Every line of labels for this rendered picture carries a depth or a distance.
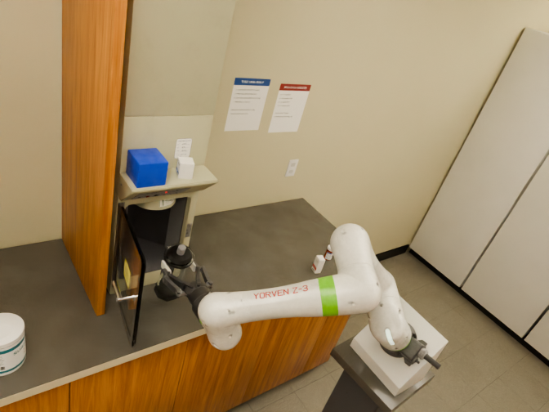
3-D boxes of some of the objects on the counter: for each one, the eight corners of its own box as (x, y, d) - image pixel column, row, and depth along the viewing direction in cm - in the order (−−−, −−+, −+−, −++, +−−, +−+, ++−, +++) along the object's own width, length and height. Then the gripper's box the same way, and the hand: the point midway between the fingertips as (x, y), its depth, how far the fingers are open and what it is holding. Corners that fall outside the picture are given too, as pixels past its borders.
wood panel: (61, 238, 194) (61, -152, 123) (69, 237, 196) (73, -148, 124) (96, 316, 165) (123, -140, 93) (104, 314, 166) (137, -135, 94)
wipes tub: (-25, 351, 141) (-30, 319, 134) (21, 338, 149) (20, 307, 142) (-18, 383, 133) (-23, 351, 126) (30, 368, 141) (29, 337, 134)
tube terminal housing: (90, 255, 190) (97, 85, 150) (160, 241, 210) (183, 87, 170) (109, 294, 175) (123, 116, 135) (183, 275, 194) (214, 115, 155)
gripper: (232, 285, 152) (202, 246, 166) (175, 302, 139) (147, 258, 153) (228, 301, 156) (198, 261, 170) (172, 319, 143) (145, 274, 157)
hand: (177, 264), depth 160 cm, fingers closed on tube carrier, 9 cm apart
